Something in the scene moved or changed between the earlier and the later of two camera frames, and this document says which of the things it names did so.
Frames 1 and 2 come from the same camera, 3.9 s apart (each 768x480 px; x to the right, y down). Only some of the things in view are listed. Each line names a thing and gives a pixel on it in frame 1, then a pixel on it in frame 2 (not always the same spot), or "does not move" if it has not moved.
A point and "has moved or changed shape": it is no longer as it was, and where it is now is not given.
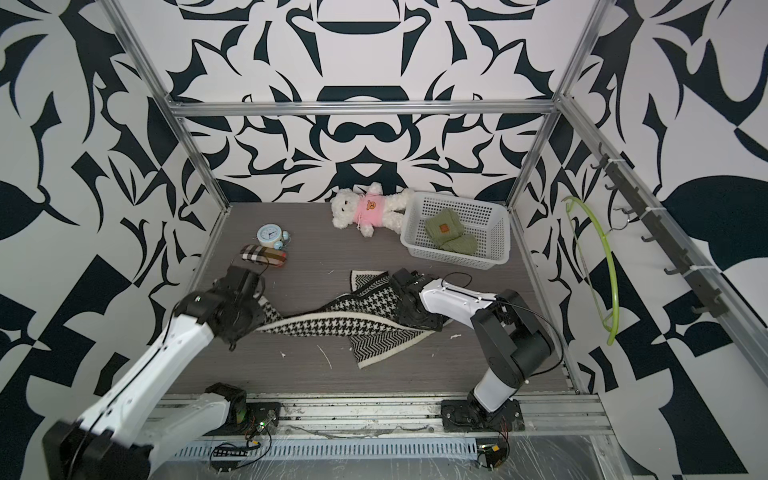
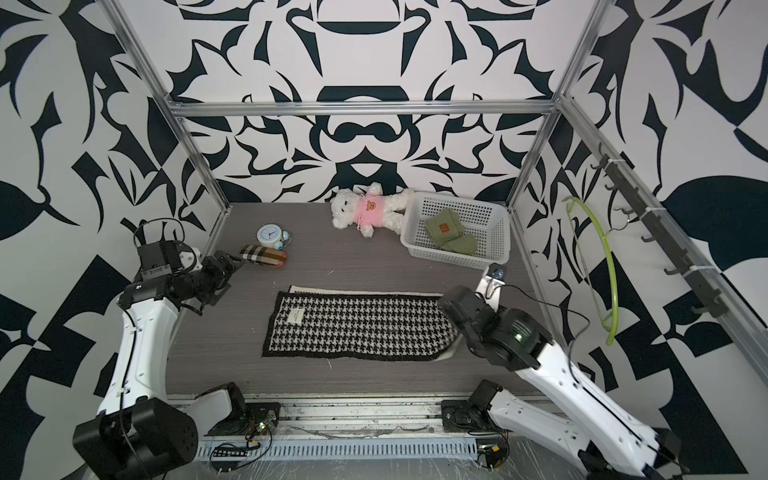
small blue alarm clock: [272, 236] does not move
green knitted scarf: [464, 244] does not move
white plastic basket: [461, 230] does not move
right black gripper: [431, 324] to [496, 314]
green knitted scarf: [444, 227] does not move
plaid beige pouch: [264, 255] does not move
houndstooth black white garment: [369, 315] has moved or changed shape
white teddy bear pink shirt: [370, 209] does not move
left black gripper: [261, 312] to [223, 275]
